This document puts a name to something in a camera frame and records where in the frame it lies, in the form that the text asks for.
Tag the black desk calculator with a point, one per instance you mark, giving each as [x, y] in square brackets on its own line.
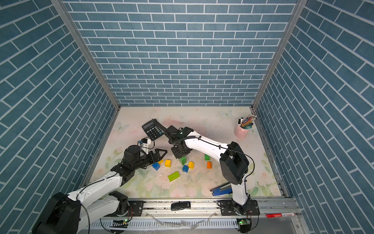
[153, 129]

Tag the blue lego brick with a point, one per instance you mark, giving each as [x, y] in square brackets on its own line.
[185, 168]
[156, 166]

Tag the red marker pen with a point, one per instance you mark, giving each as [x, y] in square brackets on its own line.
[280, 215]

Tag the yellow lego brick middle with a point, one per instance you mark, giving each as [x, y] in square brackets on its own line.
[168, 163]

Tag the blue black stapler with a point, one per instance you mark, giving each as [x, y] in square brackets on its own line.
[223, 189]

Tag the yellow lego brick right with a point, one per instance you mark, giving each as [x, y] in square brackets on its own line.
[191, 165]

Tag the small orange lego brick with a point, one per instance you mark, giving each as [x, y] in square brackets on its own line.
[209, 165]

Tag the pink pencil cup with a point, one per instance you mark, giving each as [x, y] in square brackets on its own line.
[240, 132]

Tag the lime long lego brick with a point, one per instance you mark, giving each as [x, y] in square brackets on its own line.
[173, 176]

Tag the coloured pencils bundle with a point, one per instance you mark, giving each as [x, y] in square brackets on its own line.
[247, 123]

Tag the blue lego brick centre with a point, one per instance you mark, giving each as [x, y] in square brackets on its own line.
[185, 168]

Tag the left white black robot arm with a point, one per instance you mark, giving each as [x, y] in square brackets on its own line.
[70, 213]

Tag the blue lego brick left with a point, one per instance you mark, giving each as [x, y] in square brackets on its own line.
[156, 166]

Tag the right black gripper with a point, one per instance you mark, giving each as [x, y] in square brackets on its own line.
[174, 151]

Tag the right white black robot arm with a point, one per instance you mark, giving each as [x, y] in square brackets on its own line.
[233, 161]

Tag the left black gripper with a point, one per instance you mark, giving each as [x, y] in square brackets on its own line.
[158, 158]

